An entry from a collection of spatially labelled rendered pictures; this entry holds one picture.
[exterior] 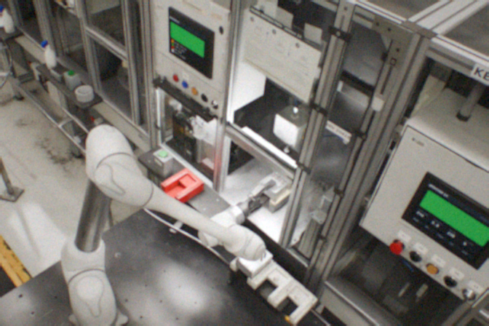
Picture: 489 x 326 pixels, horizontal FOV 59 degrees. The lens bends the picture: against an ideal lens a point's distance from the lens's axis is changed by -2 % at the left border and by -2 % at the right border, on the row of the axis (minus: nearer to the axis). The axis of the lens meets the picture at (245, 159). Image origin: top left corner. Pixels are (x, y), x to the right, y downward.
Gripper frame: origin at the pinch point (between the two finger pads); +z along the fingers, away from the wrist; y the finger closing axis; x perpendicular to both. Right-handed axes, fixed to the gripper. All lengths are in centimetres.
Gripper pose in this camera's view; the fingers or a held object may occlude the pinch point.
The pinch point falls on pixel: (268, 190)
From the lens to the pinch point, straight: 202.8
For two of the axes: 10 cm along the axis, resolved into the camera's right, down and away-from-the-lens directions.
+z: 6.9, -4.5, 5.7
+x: -7.2, -5.4, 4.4
